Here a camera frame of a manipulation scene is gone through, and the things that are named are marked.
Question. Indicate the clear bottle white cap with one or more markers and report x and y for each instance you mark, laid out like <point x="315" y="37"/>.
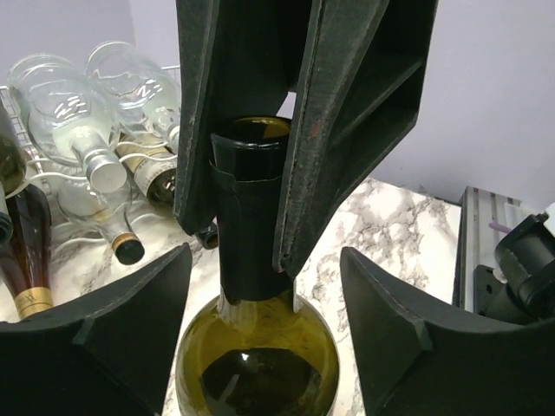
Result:
<point x="67" y="118"/>

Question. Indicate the red wine bottle gold cap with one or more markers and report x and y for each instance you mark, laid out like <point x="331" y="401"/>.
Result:
<point x="25" y="259"/>

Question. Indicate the dark bottle tan label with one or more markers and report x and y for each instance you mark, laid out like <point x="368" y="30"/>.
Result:
<point x="13" y="170"/>

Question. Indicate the green bottle cream label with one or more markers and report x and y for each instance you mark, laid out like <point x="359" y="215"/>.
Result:
<point x="152" y="166"/>

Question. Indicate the green wine bottle white label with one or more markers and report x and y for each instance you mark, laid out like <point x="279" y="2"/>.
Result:
<point x="258" y="348"/>

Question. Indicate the white wire wine rack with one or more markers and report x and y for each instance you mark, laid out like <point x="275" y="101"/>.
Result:
<point x="73" y="126"/>

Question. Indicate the aluminium extrusion frame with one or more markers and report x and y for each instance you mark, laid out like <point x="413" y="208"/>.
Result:
<point x="480" y="211"/>

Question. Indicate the clear bottle black gold cap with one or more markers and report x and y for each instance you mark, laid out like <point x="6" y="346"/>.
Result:
<point x="102" y="212"/>

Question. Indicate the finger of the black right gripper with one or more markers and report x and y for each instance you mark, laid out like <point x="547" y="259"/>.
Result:
<point x="358" y="95"/>
<point x="241" y="58"/>

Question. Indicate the green bottle silver neck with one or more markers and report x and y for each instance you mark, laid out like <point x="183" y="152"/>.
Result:
<point x="208" y="237"/>

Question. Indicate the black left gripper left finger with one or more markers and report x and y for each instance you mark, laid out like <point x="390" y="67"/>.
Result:
<point x="109" y="352"/>

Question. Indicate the clear bottle silver cap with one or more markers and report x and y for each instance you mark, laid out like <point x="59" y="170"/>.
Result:
<point x="146" y="98"/>

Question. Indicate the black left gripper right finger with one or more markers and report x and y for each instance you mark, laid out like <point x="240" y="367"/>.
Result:
<point x="417" y="355"/>

